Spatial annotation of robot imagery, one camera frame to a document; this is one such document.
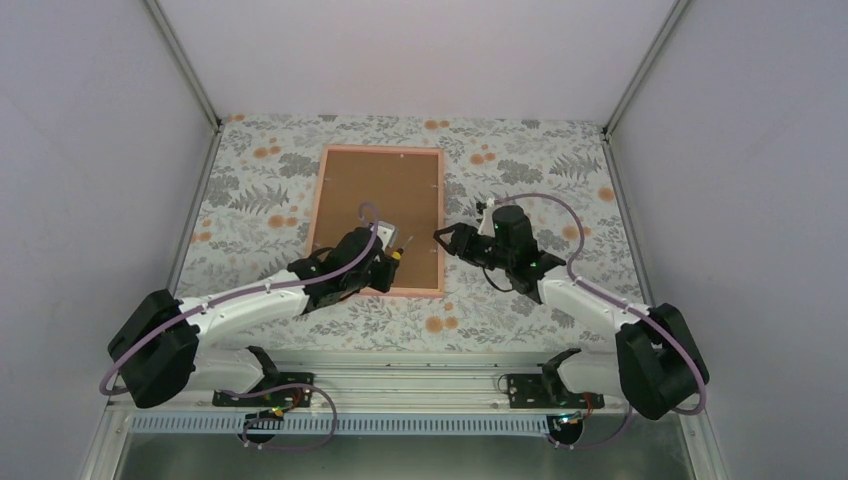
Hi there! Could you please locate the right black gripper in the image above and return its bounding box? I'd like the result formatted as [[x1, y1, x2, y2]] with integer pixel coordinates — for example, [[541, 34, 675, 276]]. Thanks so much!
[[434, 223, 513, 270]]

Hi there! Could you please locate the yellow screwdriver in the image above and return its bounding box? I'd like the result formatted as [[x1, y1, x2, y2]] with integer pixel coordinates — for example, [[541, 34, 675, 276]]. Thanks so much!
[[389, 236, 413, 261]]

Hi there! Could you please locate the pink picture frame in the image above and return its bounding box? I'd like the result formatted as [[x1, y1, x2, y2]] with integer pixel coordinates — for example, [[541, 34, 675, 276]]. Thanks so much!
[[306, 144, 446, 299]]

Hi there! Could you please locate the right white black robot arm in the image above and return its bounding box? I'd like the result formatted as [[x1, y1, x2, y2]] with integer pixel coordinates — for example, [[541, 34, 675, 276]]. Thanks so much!
[[433, 205, 709, 420]]

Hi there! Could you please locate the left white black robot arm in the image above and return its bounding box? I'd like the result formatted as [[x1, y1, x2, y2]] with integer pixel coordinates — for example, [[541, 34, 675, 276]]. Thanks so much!
[[100, 221, 400, 409]]

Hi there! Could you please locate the floral patterned table mat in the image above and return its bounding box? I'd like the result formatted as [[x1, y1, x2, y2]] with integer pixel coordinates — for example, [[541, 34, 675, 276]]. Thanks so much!
[[177, 114, 641, 352]]

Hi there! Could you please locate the aluminium rail base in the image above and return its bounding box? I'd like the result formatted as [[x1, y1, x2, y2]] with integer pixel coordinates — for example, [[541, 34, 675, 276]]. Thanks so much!
[[79, 348, 730, 480]]

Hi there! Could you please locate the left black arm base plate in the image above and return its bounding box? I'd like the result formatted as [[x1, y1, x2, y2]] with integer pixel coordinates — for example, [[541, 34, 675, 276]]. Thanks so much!
[[212, 372, 315, 410]]

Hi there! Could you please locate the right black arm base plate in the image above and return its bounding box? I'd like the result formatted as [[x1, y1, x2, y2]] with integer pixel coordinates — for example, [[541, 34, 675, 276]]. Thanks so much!
[[496, 373, 605, 409]]

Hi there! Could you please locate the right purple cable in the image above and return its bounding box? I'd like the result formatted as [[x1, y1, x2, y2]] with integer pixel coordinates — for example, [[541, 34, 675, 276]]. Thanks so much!
[[494, 193, 709, 452]]

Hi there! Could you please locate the left aluminium corner post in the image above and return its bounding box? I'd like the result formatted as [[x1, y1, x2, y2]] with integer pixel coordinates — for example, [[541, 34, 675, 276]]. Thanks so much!
[[141, 0, 222, 132]]

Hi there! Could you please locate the aluminium corner post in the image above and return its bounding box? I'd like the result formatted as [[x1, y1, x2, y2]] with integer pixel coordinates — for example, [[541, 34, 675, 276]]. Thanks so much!
[[141, 0, 222, 132], [602, 0, 691, 142]]

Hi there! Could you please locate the right aluminium corner post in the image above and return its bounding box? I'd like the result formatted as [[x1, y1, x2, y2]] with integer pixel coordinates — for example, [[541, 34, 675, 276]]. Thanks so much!
[[602, 0, 691, 142]]

